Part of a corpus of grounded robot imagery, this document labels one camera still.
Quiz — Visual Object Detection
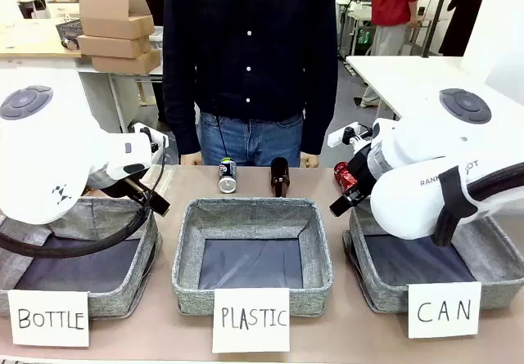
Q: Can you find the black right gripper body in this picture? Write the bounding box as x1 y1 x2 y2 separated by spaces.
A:
341 147 376 202

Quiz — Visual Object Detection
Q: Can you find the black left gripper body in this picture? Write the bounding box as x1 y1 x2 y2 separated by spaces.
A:
102 178 156 210

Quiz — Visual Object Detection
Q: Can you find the person's right forearm navy sleeve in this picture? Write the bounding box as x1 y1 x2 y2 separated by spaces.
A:
162 44 202 156

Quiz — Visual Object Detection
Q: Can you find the person's left forearm navy sleeve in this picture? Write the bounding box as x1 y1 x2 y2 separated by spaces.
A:
300 44 339 157

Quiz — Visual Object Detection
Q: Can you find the red drink can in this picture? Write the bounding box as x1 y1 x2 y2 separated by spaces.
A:
332 161 358 192

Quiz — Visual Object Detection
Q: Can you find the grey fabric basket plastic label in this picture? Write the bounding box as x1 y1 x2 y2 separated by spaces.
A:
171 196 335 317

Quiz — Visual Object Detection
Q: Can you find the dark green drink can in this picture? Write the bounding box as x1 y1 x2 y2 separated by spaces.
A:
217 157 240 195

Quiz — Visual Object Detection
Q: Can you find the grey fabric basket bottle label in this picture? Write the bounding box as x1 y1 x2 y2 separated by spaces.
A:
0 195 163 318

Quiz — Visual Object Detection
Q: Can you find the white paper sign CAN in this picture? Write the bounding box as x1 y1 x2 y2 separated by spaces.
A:
406 281 482 339

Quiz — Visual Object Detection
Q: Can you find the grey fabric basket can label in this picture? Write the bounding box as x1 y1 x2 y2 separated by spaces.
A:
342 205 524 314

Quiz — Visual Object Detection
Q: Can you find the black mesh basket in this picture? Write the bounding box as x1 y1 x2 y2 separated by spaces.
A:
54 18 84 43

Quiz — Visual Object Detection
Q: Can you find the dark brown glass bottle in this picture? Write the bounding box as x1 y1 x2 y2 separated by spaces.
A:
269 156 291 199

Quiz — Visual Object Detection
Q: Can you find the white table with boxes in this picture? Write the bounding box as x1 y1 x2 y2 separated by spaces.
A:
75 25 165 135

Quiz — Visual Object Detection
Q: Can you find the white side table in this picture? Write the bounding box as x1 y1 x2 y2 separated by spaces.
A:
345 54 524 120

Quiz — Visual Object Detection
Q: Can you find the closed flat cardboard box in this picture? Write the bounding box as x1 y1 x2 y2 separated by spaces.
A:
77 34 153 60
90 48 162 76

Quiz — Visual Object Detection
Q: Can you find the white paper sign PLASTIC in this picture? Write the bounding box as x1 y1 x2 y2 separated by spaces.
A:
211 287 291 354

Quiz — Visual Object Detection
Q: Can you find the white paper sign BOTTLE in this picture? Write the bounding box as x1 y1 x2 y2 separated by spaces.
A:
7 290 91 348

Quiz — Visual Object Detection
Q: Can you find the person in navy shirt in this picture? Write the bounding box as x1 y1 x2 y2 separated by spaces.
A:
162 0 339 168

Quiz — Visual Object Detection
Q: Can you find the open cardboard box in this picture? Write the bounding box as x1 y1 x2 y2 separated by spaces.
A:
78 0 156 41

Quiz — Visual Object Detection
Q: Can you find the person in red sweater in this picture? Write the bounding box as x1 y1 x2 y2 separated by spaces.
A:
359 0 423 110

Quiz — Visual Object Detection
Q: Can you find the wooden side table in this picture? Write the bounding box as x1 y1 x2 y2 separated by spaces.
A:
0 17 84 59

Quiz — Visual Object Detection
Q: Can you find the black tripod stand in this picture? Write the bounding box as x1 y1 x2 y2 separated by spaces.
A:
420 0 453 57

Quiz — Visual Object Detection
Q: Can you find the person in black coat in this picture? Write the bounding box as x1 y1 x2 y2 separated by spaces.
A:
439 0 491 57

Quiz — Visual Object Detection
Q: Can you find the white plastic crate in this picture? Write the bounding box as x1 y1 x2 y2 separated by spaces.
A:
46 2 82 21

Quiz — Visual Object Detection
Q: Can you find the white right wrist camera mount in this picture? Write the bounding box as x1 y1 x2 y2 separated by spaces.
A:
327 122 374 149

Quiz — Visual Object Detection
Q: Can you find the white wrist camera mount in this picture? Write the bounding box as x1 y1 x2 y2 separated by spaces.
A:
327 122 374 149
128 122 170 153

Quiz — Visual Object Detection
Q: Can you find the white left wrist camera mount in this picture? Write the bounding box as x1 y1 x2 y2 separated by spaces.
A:
128 122 170 153

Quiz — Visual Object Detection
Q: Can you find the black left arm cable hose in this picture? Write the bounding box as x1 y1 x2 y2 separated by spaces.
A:
0 136 169 259

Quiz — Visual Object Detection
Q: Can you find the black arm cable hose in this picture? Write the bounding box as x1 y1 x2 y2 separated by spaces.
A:
466 161 524 204
0 136 169 259

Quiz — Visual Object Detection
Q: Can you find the black strap on arm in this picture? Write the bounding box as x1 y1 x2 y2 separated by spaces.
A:
433 166 478 248

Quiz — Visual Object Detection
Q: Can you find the thin black hanging cord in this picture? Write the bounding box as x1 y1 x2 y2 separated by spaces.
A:
216 112 229 161

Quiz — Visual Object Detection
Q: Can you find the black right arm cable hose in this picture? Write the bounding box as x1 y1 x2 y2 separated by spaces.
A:
466 161 524 204

